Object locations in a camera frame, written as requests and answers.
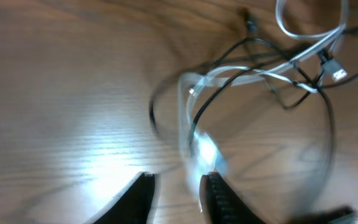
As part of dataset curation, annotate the black usb cable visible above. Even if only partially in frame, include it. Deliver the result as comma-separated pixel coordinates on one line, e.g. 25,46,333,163
259,26,358,111
147,7,337,215

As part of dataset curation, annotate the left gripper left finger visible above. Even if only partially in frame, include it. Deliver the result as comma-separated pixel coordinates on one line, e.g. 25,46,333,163
86,172,160,224

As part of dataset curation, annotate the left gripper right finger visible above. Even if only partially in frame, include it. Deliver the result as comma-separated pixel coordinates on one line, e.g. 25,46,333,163
200,172,265,224

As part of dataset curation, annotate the white usb cable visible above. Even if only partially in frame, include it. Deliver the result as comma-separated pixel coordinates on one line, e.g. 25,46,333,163
177,0,351,200

